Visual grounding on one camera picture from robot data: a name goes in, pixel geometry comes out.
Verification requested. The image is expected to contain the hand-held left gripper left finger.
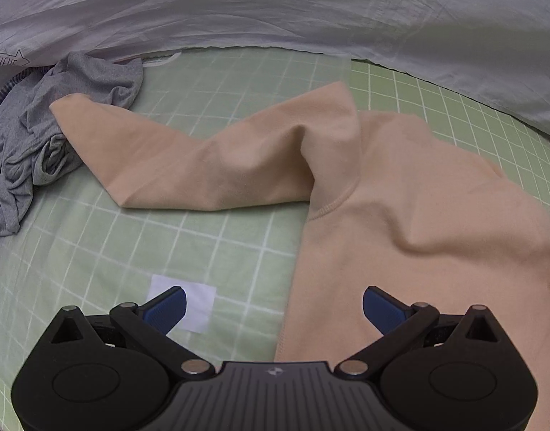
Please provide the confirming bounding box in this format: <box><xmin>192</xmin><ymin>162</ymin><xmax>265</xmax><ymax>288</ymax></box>
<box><xmin>45</xmin><ymin>286</ymin><xmax>216</xmax><ymax>377</ymax></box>

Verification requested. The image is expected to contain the white printed blanket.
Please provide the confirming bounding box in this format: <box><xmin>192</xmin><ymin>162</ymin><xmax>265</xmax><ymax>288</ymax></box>
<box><xmin>0</xmin><ymin>0</ymin><xmax>550</xmax><ymax>141</ymax></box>

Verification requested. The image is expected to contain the white square paper patch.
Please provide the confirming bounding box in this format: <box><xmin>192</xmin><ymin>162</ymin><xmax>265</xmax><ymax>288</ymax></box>
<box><xmin>145</xmin><ymin>274</ymin><xmax>216</xmax><ymax>334</ymax></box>

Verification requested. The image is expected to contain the green checkered bed sheet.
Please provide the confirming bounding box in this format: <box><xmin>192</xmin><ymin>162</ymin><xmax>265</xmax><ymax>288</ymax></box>
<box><xmin>0</xmin><ymin>47</ymin><xmax>550</xmax><ymax>414</ymax></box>

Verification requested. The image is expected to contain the grey crumpled garment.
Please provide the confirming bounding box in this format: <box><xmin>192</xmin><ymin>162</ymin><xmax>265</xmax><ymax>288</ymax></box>
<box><xmin>0</xmin><ymin>51</ymin><xmax>144</xmax><ymax>237</ymax></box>

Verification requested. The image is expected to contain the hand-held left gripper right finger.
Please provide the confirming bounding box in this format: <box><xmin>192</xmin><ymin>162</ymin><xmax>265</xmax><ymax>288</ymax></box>
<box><xmin>333</xmin><ymin>286</ymin><xmax>504</xmax><ymax>378</ymax></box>

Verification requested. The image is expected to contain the beige long-sleeve shirt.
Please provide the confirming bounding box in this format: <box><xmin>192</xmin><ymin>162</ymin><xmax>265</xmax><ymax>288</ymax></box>
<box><xmin>48</xmin><ymin>82</ymin><xmax>550</xmax><ymax>363</ymax></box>

